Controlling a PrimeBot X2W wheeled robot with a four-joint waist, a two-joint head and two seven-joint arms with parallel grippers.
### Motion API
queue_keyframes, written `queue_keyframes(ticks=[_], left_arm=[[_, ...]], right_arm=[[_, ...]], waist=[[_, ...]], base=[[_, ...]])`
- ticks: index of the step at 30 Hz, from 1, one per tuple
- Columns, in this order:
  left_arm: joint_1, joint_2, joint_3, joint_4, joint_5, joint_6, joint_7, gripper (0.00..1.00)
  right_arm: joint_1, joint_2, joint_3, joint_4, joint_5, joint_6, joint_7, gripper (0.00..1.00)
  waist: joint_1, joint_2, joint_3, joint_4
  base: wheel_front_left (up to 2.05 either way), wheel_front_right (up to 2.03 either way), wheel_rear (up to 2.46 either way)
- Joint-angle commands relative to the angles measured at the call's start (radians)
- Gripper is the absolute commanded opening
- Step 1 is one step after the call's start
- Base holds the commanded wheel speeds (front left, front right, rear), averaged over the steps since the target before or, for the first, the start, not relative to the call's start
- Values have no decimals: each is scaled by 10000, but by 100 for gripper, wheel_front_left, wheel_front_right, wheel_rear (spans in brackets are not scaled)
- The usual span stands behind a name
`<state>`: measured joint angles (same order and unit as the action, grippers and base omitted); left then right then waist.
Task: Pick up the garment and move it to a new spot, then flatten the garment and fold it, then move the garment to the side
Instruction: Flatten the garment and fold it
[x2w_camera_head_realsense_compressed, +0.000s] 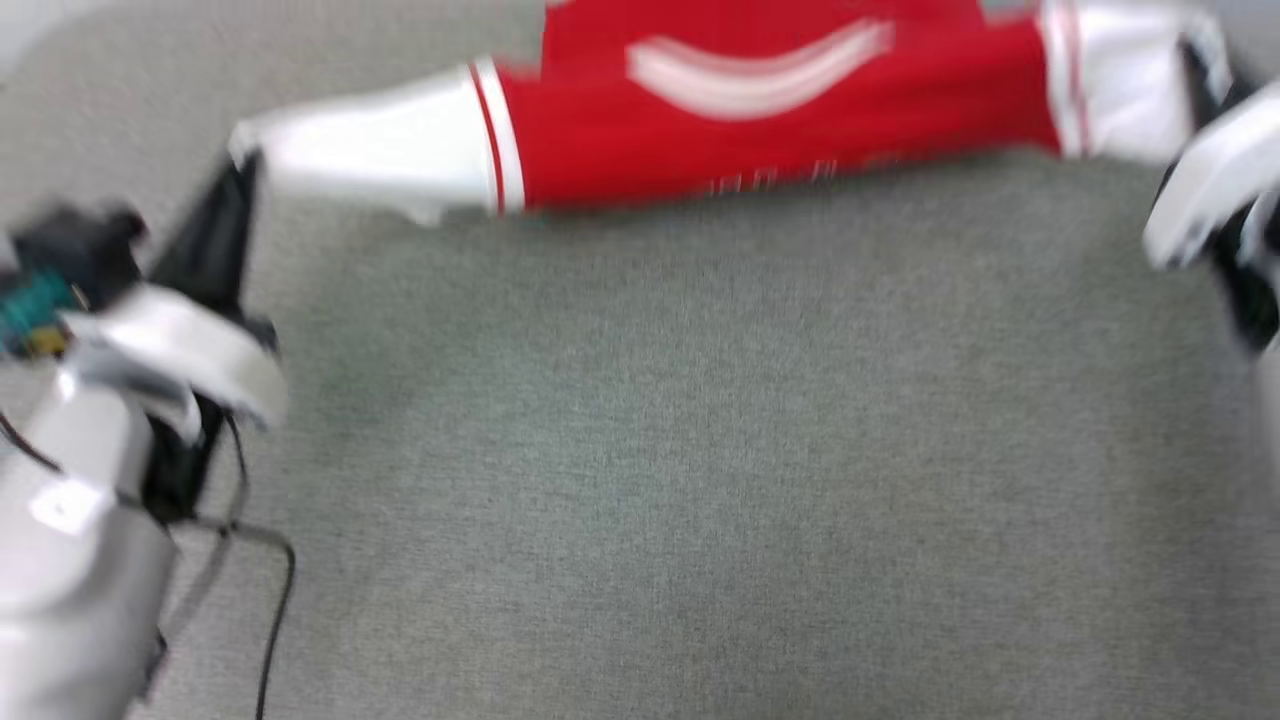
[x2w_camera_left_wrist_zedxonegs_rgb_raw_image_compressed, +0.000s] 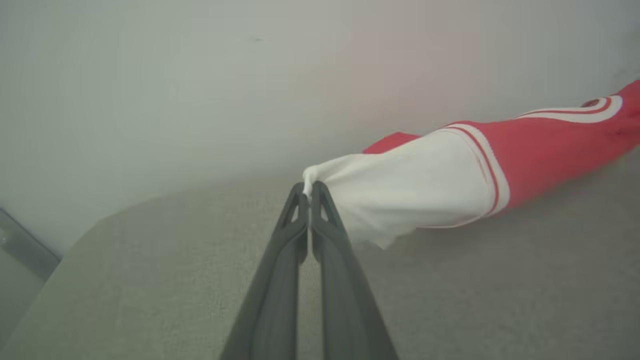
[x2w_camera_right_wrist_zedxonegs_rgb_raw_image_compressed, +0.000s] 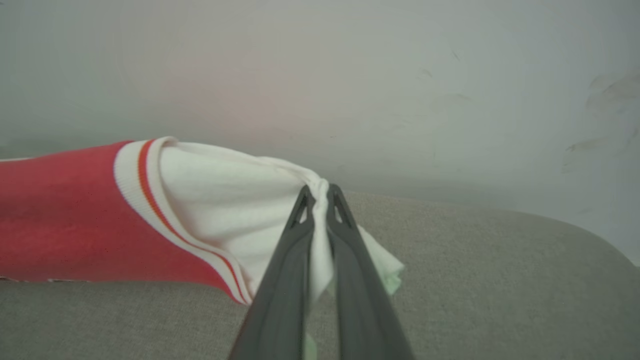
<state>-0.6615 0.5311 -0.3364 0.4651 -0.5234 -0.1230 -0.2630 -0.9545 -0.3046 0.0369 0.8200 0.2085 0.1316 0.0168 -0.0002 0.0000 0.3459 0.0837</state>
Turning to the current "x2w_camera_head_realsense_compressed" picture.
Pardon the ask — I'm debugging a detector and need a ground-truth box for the thin black cable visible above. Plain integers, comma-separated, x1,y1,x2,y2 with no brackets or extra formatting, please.
160,412,297,720

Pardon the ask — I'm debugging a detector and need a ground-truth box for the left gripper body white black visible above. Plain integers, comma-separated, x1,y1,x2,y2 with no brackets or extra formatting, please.
60,283,293,523

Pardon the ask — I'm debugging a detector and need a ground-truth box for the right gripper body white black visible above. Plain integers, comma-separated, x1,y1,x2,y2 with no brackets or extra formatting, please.
1141,83,1280,353

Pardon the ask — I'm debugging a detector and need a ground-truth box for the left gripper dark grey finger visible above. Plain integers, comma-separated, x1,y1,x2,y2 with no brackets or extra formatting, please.
148,150,264,311

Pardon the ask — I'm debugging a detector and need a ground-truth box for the red and white jersey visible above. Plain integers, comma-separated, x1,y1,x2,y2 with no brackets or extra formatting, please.
227,0,1233,227

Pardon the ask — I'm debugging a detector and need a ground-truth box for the teal cable connector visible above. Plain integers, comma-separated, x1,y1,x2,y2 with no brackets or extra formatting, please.
0,270,79,359

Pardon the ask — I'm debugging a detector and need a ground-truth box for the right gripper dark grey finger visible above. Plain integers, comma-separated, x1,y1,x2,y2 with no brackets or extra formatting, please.
1178,33,1241,113

